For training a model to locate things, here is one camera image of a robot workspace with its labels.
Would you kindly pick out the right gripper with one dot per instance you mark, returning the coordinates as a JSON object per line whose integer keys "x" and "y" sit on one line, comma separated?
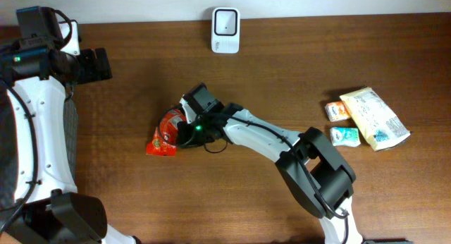
{"x": 183, "y": 137}

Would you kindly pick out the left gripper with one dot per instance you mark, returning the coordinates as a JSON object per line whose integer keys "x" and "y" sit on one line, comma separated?
{"x": 95, "y": 73}

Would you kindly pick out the red snack packet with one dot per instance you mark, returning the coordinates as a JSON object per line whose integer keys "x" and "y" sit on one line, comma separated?
{"x": 163, "y": 142}

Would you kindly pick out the orange tissue pack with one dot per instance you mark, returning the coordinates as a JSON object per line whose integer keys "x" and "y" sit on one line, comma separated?
{"x": 336, "y": 111}

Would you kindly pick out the green tissue pack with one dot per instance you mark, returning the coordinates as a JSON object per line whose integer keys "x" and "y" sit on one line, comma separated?
{"x": 348, "y": 137}

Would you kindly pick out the cream chips bag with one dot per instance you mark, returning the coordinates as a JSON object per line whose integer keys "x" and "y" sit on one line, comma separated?
{"x": 378, "y": 123}

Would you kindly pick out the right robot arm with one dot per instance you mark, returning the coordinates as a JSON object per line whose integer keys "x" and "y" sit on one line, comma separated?
{"x": 317, "y": 175}

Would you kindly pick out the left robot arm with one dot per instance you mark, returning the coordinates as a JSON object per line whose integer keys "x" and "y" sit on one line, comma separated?
{"x": 39, "y": 71}

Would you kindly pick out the white barcode scanner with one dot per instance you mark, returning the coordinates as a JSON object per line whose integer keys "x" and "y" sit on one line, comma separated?
{"x": 225, "y": 30}

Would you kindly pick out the grey plastic mesh basket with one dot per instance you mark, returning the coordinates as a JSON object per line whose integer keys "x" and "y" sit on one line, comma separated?
{"x": 9, "y": 155}

